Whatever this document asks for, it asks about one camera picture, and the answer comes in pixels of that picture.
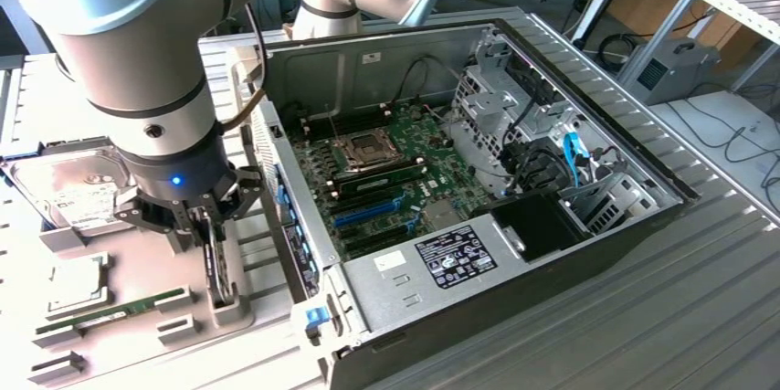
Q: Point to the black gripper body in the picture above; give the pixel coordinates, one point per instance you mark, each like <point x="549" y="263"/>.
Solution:
<point x="176" y="171"/>

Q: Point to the graphics card with black fan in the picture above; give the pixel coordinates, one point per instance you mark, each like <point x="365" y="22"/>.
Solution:
<point x="216" y="271"/>

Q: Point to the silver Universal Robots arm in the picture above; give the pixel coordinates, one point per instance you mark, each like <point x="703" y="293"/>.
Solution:
<point x="140" y="66"/>

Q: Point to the silver hard disk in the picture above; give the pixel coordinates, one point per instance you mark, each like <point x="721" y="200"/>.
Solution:
<point x="67" y="193"/>

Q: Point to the grey parts rack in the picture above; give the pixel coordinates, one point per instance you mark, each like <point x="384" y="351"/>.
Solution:
<point x="140" y="280"/>

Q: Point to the green RAM stick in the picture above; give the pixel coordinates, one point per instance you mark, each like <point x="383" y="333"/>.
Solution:
<point x="140" y="303"/>

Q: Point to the silver CPU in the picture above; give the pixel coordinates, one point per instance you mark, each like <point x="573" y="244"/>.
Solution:
<point x="75" y="285"/>

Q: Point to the blue expansion slot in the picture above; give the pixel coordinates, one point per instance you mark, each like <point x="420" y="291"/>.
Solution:
<point x="365" y="213"/>

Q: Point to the RAM stick in motherboard slot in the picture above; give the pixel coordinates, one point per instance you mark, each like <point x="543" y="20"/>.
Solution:
<point x="372" y="185"/>

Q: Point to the CPU socket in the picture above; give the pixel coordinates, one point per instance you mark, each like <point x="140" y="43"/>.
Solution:
<point x="365" y="148"/>

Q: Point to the blue case latch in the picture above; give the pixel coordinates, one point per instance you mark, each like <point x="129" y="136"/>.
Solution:
<point x="315" y="317"/>

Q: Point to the green motherboard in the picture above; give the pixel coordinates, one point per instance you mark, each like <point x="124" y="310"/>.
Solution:
<point x="439" y="152"/>

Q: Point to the chipset heat sink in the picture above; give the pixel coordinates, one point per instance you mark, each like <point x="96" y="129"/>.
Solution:
<point x="443" y="216"/>

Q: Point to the grey power supply unit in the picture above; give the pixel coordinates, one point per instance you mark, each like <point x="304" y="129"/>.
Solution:
<point x="389" y="298"/>

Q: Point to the perforated metal drive cage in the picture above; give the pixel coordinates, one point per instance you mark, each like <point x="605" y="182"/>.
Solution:
<point x="487" y="107"/>

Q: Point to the open black PC case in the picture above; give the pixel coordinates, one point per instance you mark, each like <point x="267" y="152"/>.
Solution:
<point x="517" y="298"/>

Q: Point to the metal disk bay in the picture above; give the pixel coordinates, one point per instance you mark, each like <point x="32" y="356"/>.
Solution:
<point x="609" y="212"/>

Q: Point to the grey controller box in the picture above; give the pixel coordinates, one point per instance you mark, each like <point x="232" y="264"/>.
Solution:
<point x="676" y="72"/>

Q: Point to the aluminium frame rack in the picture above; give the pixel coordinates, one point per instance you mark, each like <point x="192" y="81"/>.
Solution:
<point x="749" y="2"/>

